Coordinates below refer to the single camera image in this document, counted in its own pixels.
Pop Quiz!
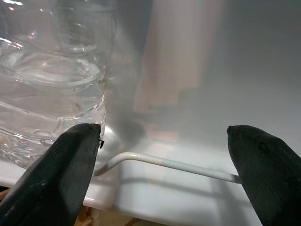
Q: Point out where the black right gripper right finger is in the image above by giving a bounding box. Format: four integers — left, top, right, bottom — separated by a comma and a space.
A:
226, 124, 301, 226

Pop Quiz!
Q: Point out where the white wire shelf rail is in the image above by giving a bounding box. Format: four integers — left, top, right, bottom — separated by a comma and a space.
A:
93, 152, 243, 185

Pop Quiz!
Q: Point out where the white fridge door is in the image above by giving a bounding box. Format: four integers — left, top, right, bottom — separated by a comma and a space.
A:
0, 0, 301, 226

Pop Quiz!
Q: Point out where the clear plastic water bottle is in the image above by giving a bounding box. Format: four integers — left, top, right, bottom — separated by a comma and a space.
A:
0, 0, 118, 169

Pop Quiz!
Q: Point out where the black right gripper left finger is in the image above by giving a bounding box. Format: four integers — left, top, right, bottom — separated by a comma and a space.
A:
0, 123, 105, 226

